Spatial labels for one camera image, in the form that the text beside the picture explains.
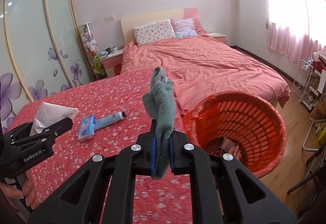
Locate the cream pink headboard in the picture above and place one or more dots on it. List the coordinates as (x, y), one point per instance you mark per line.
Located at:
(142, 19)

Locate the pink striped pillow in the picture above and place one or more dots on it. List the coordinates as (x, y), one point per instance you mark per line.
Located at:
(184, 26)

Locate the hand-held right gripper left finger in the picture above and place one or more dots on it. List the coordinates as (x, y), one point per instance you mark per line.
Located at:
(153, 152)

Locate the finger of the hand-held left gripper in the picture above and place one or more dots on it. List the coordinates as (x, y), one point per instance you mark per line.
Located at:
(59, 124)

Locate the plush toy display case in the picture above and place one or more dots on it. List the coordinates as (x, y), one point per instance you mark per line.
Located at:
(89, 40)

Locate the brown paper bag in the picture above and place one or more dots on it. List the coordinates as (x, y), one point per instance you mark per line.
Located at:
(319, 112)

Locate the grey-green towel cloth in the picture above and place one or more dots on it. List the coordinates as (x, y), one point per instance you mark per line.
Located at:
(163, 112)

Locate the white mug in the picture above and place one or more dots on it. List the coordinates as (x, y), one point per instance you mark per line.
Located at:
(113, 49)

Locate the orange plastic basket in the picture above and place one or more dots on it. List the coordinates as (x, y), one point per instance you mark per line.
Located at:
(254, 122)

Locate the white wall socket plate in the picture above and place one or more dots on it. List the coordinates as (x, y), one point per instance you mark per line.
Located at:
(109, 19)

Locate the flower print sliding wardrobe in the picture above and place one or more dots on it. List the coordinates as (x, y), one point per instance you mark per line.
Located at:
(28, 35)

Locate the pink packaging pieces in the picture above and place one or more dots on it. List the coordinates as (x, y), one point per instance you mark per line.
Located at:
(229, 147)

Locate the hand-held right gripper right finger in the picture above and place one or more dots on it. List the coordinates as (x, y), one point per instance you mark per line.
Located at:
(172, 160)

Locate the white paper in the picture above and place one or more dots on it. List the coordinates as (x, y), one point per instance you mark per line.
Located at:
(53, 112)

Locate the white shelf trolley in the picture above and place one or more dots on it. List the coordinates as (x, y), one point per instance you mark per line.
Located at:
(313, 90)

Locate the dark wooden chair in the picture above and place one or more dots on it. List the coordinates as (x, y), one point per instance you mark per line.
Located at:
(304, 178)

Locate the pink curtain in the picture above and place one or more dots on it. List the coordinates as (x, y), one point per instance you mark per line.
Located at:
(293, 43)

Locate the bed with pink cover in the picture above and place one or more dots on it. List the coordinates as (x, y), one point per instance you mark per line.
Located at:
(208, 66)

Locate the red floral blanket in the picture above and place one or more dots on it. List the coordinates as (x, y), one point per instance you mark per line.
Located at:
(101, 94)

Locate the small orange bin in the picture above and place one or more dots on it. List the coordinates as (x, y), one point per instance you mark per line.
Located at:
(117, 70)

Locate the blue tissue packet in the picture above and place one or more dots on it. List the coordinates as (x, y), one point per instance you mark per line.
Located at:
(86, 128)

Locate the yellow box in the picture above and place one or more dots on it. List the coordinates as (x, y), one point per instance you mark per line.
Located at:
(322, 135)

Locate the white floral pillow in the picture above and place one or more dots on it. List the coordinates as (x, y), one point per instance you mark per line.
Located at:
(155, 31)

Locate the white tubular stand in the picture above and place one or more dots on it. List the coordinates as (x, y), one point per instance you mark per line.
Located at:
(312, 149)

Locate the person's left hand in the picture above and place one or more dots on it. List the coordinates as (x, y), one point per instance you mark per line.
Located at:
(31, 191)

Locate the pink white nightstand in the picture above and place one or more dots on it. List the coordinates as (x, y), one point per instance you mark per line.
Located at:
(219, 38)
(110, 63)

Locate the green plush toy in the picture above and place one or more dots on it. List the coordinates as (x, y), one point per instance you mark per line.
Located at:
(98, 63)

